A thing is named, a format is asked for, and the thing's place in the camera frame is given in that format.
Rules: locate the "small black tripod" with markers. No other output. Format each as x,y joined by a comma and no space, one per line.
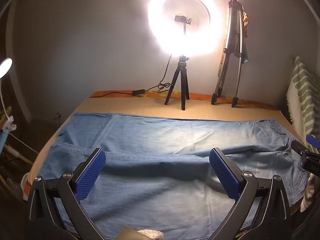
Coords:
182,80

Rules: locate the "beige blanket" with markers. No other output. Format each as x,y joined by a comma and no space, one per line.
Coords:
105,105

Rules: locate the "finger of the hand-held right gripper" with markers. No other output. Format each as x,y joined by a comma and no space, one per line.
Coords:
313,141
310,160

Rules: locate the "blue denim pants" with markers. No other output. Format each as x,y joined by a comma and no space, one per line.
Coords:
155,142

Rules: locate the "green white striped towel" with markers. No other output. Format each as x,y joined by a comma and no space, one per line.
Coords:
305,85

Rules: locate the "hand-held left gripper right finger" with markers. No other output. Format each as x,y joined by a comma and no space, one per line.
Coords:
225,175

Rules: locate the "person's left hand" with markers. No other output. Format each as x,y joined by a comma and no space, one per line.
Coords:
150,234

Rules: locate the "black phone holder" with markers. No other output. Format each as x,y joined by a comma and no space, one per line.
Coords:
181,18

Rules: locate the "folded silver tripod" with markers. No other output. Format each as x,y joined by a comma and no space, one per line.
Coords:
237,55

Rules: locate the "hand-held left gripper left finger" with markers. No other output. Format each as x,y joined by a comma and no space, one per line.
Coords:
91,172

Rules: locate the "white clip-on desk lamp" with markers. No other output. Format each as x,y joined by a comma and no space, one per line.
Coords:
5,65

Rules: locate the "metal door stopper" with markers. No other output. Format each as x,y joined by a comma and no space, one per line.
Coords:
58,116

